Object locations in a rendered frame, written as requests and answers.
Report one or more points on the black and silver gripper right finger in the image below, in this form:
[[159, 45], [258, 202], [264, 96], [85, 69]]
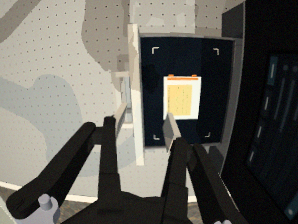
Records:
[[214, 202]]

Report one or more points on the grey benchtop instrument with drawer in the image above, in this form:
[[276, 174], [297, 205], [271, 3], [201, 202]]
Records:
[[260, 166]]

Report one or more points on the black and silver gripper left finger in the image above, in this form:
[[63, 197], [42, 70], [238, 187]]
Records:
[[38, 201]]

